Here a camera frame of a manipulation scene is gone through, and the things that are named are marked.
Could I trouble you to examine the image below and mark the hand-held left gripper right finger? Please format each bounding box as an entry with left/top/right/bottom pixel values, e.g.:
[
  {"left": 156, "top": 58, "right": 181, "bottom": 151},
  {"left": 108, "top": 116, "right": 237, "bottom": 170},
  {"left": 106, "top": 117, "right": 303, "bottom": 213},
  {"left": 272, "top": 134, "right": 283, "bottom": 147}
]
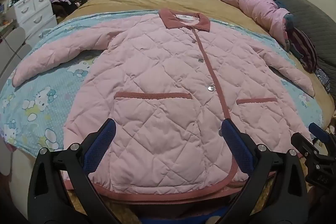
[{"left": 219, "top": 119, "right": 309, "bottom": 224}]

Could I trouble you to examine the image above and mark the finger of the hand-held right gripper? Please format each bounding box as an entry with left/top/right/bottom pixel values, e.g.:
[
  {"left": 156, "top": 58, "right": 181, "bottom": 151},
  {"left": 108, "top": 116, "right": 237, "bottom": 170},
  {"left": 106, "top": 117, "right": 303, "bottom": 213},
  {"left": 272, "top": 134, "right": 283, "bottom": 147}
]
[
  {"left": 291, "top": 132, "right": 319, "bottom": 159},
  {"left": 308, "top": 123, "right": 328, "bottom": 142}
]

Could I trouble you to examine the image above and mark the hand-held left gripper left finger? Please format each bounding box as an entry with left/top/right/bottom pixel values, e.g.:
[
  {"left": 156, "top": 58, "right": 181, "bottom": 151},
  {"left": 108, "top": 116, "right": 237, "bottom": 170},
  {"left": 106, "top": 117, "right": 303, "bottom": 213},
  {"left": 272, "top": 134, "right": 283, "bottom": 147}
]
[{"left": 28, "top": 118, "right": 121, "bottom": 224}]

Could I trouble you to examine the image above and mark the pink quilted jacket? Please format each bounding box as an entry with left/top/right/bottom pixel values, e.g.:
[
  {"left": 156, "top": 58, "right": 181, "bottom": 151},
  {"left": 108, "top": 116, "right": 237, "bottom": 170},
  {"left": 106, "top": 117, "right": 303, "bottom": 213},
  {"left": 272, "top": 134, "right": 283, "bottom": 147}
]
[{"left": 13, "top": 8, "right": 315, "bottom": 197}]

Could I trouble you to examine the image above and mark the paisley patterned pillow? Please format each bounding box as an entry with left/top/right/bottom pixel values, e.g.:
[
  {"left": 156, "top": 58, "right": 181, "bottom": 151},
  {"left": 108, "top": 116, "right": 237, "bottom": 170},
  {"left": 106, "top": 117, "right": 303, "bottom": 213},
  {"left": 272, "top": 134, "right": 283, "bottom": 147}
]
[{"left": 315, "top": 68, "right": 332, "bottom": 94}]

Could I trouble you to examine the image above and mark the blue cartoon printed blanket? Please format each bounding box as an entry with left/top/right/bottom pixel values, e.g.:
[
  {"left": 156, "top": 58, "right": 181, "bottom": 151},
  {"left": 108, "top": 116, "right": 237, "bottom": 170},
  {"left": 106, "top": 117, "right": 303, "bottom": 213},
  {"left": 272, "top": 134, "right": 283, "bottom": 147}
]
[{"left": 0, "top": 10, "right": 324, "bottom": 159}]

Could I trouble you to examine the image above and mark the striped dark pillow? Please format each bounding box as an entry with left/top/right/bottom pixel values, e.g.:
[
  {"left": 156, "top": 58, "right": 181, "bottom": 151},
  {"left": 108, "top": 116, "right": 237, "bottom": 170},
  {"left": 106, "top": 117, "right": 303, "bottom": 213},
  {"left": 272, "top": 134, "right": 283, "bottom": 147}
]
[{"left": 289, "top": 28, "right": 319, "bottom": 73}]

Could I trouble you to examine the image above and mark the grey quilted headboard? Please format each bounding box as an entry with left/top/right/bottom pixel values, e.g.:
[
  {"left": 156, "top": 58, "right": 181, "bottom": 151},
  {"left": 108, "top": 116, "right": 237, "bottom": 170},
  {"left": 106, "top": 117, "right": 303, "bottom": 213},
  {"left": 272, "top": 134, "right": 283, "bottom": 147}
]
[{"left": 259, "top": 0, "right": 336, "bottom": 83}]

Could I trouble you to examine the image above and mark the pink floral duvet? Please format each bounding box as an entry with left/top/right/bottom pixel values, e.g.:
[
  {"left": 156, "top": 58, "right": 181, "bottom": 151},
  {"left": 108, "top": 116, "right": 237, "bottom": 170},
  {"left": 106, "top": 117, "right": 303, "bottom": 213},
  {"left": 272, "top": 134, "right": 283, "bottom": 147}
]
[{"left": 209, "top": 0, "right": 296, "bottom": 52}]

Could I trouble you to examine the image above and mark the white drawer cabinet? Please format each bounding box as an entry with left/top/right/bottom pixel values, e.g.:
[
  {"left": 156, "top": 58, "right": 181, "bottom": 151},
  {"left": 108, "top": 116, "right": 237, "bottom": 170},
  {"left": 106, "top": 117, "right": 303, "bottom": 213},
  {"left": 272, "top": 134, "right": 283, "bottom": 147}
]
[{"left": 13, "top": 0, "right": 58, "bottom": 33}]

